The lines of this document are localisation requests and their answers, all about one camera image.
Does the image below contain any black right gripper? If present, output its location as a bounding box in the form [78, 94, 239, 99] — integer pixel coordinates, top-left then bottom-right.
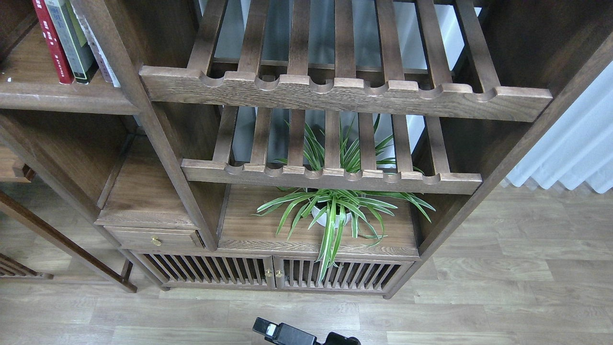
[252, 317, 361, 345]

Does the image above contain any white upright book spine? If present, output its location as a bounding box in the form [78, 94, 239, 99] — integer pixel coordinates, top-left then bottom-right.
[70, 0, 121, 88]

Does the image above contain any green grey black-edged book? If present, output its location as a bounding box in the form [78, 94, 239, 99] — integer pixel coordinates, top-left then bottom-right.
[45, 0, 98, 84]

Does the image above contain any red paperback book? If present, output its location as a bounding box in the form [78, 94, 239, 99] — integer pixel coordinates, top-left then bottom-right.
[32, 0, 74, 85]

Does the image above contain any white pleated curtain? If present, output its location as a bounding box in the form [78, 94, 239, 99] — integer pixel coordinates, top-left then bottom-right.
[506, 65, 613, 194]

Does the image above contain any wooden furniture frame left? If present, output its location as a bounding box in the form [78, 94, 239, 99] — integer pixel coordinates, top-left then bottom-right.
[0, 144, 137, 294]

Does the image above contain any green spider plant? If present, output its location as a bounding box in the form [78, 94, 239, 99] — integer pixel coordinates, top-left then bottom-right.
[253, 124, 436, 282]

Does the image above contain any white plant pot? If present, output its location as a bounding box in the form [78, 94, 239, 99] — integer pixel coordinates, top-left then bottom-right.
[311, 201, 352, 229]

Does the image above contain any dark wooden bookshelf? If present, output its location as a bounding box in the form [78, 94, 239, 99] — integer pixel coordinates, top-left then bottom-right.
[1, 0, 612, 299]

